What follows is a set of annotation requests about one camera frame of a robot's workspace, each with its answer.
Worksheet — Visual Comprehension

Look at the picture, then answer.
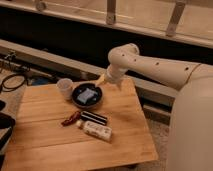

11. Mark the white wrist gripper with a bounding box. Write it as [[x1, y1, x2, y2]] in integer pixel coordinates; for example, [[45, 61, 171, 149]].
[[95, 65, 124, 87]]

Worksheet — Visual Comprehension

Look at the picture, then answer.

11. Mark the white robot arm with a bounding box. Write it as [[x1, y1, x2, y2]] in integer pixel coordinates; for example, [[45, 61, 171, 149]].
[[97, 43, 213, 171]]

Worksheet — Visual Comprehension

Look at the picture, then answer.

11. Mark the blue sponge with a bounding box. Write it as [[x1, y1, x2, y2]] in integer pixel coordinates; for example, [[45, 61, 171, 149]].
[[77, 88, 96, 103]]

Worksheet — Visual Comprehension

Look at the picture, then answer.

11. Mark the black round bowl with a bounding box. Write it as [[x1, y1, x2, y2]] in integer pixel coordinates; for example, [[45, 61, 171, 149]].
[[71, 83, 103, 108]]

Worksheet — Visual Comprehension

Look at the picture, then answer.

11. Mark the white paper cup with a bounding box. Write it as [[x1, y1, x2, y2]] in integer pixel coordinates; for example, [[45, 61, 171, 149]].
[[56, 78, 73, 100]]

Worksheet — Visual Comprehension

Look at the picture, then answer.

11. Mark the black rectangular box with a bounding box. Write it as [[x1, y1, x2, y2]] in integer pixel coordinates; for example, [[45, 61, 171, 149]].
[[80, 111, 108, 125]]

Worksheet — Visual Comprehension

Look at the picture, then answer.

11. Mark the red snack wrapper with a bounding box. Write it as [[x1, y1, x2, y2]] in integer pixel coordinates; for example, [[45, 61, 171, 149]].
[[62, 111, 80, 126]]

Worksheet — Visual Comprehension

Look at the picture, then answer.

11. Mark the white bottle lying down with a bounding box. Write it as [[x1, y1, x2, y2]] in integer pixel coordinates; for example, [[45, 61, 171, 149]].
[[76, 120, 112, 142]]

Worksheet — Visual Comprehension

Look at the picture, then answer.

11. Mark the blue object on floor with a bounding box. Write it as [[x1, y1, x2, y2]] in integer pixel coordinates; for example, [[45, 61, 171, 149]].
[[31, 78, 49, 86]]

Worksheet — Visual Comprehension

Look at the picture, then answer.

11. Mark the black object at left edge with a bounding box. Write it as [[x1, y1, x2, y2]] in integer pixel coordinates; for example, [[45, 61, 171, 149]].
[[0, 100, 16, 168]]

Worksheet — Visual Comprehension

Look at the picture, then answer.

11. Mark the black cable loop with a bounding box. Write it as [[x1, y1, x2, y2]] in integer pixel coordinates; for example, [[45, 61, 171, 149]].
[[0, 73, 29, 94]]

